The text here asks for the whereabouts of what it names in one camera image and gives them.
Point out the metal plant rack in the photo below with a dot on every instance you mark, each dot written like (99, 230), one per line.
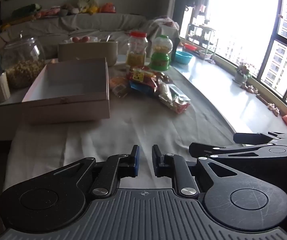
(202, 33)

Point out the crumpled blanket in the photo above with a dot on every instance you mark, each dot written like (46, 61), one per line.
(162, 23)

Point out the green plush toy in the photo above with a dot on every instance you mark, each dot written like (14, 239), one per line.
(26, 10)

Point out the small potted plant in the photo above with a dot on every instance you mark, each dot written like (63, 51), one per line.
(205, 54)

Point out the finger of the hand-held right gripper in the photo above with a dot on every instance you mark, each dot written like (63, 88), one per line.
(221, 151)
(251, 138)

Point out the teal plastic basin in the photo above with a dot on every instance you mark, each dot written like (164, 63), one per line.
(183, 57)

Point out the red packet with yellow label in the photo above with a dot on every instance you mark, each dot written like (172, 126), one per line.
(144, 75)

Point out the yellow and white plush toy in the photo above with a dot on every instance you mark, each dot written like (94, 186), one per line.
(88, 3)

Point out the black framed window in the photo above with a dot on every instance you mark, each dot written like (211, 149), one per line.
(275, 38)

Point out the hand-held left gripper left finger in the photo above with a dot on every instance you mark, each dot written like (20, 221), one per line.
(135, 161)

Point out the beige tablecloth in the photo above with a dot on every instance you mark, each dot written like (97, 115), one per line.
(133, 125)

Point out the beige rectangular basket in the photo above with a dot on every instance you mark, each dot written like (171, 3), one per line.
(88, 51)

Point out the brown snack packet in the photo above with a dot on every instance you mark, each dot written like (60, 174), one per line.
(119, 91)

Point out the pink plush toy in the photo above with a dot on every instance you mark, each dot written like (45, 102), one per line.
(49, 12)

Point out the orange snack packet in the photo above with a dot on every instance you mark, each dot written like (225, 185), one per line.
(115, 81)

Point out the flowering potted plant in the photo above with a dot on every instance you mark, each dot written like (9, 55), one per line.
(242, 73)

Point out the plastic jar with red lid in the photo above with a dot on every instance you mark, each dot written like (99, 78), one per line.
(136, 50)

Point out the pink round fruit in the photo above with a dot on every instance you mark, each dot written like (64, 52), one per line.
(76, 39)
(85, 39)

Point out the green candy dispenser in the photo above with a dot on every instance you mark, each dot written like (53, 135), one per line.
(160, 55)

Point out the small windowsill figurine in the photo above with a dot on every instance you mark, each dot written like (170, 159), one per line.
(248, 88)
(274, 109)

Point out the pink cardboard box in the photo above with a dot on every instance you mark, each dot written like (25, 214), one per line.
(66, 110)

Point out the blue snack packet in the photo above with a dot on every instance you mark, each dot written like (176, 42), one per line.
(139, 87)

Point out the grey covered sofa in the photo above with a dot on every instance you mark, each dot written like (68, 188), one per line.
(103, 25)

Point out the orange plush toy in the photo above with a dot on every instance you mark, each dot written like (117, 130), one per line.
(107, 8)

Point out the red plastic basin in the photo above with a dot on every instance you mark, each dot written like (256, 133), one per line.
(190, 47)

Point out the grey plush toy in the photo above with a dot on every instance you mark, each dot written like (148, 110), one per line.
(67, 10)

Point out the white mug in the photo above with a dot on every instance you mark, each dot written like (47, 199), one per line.
(2, 86)

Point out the red snack packet green stripe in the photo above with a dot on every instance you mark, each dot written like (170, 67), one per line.
(181, 106)

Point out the glass jar with snacks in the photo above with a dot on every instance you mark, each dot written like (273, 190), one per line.
(21, 55)

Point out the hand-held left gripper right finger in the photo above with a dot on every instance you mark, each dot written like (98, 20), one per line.
(155, 161)

